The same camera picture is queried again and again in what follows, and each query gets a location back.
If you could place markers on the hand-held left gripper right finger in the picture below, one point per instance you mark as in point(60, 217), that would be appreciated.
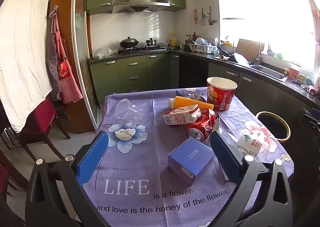
point(225, 159)

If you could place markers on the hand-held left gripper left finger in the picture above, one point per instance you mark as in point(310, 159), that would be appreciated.
point(92, 158)

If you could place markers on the blue cardboard box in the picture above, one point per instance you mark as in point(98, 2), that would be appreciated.
point(190, 157)

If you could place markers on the yellow rim trash bin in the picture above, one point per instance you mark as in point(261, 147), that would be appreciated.
point(272, 123)

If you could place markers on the orange foam net sleeve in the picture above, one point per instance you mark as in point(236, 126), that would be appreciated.
point(190, 102)

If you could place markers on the crushed clear water bottle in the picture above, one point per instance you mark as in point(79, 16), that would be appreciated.
point(252, 146)

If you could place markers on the crushed red soda can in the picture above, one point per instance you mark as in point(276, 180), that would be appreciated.
point(200, 127)

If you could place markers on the clear plastic cup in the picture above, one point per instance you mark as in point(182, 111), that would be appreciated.
point(130, 113)

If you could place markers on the red paper bucket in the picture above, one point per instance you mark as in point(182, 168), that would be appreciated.
point(220, 97)

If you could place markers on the crumpled milk carton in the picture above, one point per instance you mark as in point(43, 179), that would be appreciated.
point(180, 116)

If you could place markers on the purple flower print tablecloth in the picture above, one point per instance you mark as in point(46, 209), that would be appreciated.
point(150, 132)

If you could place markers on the red cushioned wooden chair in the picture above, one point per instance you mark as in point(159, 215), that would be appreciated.
point(42, 114)

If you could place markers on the green white snack packet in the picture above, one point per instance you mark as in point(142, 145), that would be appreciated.
point(197, 96)

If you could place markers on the white plastic bottle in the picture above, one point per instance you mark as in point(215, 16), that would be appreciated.
point(171, 102)

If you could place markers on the red checked apron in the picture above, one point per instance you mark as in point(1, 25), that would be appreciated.
point(67, 74)

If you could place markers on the green base cabinets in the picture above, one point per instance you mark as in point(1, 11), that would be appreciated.
point(132, 74)

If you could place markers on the steel sink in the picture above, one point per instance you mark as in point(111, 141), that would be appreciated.
point(268, 71)

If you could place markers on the purple checked apron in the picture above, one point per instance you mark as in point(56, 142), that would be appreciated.
point(53, 67)

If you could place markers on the clear plastic bags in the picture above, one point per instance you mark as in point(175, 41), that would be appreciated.
point(105, 52)

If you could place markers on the steel faucet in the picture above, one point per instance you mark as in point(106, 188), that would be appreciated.
point(258, 54)

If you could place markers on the wooden cutting board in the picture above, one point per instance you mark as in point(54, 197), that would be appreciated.
point(247, 48)

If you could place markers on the white dish rack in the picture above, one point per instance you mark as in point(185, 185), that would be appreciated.
point(202, 47)

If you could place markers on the glass sliding door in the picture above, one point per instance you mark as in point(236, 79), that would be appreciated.
point(81, 42)

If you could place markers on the black gas stove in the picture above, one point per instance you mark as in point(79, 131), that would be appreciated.
point(142, 49)

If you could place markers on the black wok with lid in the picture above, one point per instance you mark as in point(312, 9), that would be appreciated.
point(128, 42)

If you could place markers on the white hanging sheet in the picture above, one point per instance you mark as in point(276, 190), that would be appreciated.
point(22, 54)

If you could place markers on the dark sauce bottles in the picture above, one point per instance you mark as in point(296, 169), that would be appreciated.
point(191, 38)

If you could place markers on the steel cooking pot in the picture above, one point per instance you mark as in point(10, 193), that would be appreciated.
point(151, 42)

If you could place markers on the yellow oil bottle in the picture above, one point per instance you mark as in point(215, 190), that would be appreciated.
point(173, 39)

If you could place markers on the hanging kitchen utensils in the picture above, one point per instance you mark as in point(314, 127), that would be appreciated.
point(210, 17)

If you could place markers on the bright window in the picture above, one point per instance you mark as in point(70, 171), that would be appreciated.
point(262, 12)

